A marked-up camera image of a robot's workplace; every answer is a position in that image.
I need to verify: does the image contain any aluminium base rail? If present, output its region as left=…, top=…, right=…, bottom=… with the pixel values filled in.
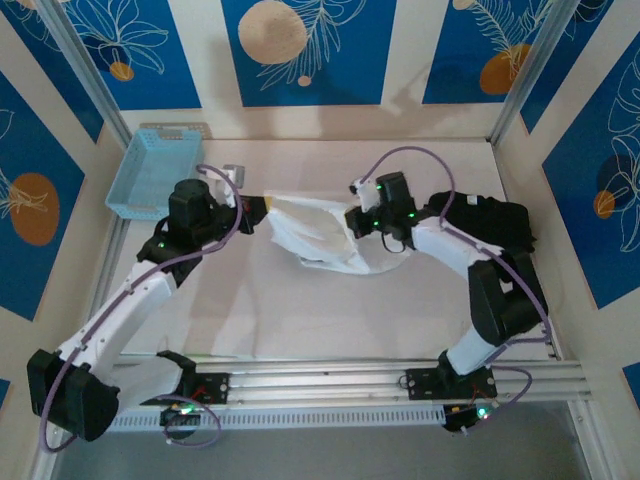
left=42, top=357, right=594, bottom=414

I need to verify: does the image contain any thin black wire loop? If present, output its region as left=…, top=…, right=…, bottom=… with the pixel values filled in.
left=379, top=232, right=407, bottom=254

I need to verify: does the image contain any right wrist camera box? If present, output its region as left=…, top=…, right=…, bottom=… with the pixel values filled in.
left=349, top=178, right=382, bottom=211

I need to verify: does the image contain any white t-shirt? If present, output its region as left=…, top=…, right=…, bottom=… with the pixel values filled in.
left=267, top=193, right=416, bottom=276

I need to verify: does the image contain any white slotted cable duct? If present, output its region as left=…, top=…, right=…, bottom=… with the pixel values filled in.
left=107, top=405, right=446, bottom=434

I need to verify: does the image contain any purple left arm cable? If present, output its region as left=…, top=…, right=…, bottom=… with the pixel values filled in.
left=38, top=163, right=245, bottom=454

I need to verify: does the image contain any light blue plastic basket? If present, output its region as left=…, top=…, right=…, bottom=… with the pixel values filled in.
left=104, top=128, right=206, bottom=221

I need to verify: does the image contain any black controller board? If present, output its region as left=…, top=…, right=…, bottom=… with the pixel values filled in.
left=442, top=404, right=496, bottom=434
left=159, top=405, right=204, bottom=429

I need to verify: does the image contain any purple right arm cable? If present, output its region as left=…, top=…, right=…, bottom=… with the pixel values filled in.
left=355, top=145, right=554, bottom=435

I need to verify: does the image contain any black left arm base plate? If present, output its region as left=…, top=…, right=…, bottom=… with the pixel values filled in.
left=138, top=372, right=232, bottom=406

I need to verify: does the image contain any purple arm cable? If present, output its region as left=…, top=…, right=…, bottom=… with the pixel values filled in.
left=38, top=163, right=245, bottom=454
left=355, top=145, right=554, bottom=435

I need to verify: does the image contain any black folded t-shirt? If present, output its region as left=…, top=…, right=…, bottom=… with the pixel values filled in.
left=422, top=190, right=539, bottom=259

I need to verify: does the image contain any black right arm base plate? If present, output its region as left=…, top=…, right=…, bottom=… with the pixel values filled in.
left=404, top=367, right=499, bottom=401

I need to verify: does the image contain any aluminium frame post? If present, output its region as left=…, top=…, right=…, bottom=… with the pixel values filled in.
left=37, top=0, right=129, bottom=144
left=489, top=0, right=584, bottom=146

